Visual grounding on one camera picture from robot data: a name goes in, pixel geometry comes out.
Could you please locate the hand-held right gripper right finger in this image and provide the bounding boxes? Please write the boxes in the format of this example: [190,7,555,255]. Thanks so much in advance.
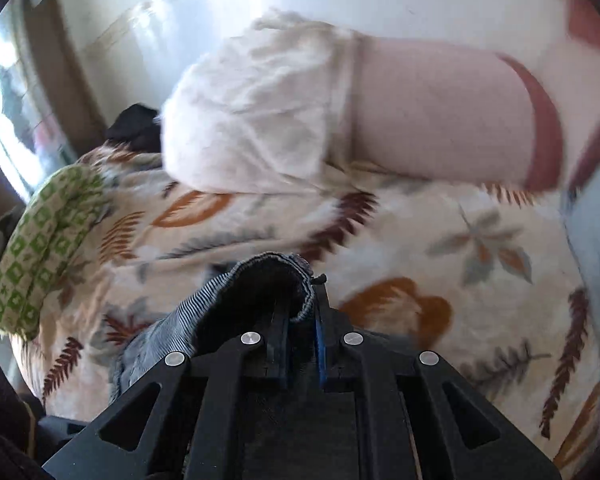
[312,280,563,480]

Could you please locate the blue denim pants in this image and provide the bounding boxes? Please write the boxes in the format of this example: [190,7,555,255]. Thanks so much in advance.
[109,252,317,407]

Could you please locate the light blue pillow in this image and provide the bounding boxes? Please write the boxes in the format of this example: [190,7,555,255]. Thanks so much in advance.
[559,157,600,343]

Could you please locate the brown door frame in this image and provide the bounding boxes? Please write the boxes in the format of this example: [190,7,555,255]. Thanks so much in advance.
[20,0,107,161]

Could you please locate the black cloth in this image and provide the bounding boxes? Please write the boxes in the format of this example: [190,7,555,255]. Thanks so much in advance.
[104,103,164,154]

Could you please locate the white patterned pillow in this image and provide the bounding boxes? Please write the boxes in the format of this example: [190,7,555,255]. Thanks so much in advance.
[160,7,362,196]

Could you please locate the leaf printed blanket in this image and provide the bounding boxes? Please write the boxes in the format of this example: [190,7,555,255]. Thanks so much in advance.
[9,140,600,480]

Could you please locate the dark cloth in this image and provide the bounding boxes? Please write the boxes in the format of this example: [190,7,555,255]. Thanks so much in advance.
[0,350,47,480]

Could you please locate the green patterned cloth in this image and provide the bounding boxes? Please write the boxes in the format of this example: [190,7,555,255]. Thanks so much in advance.
[0,165,112,339]

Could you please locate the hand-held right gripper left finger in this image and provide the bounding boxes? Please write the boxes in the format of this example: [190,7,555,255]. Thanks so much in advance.
[42,302,292,480]

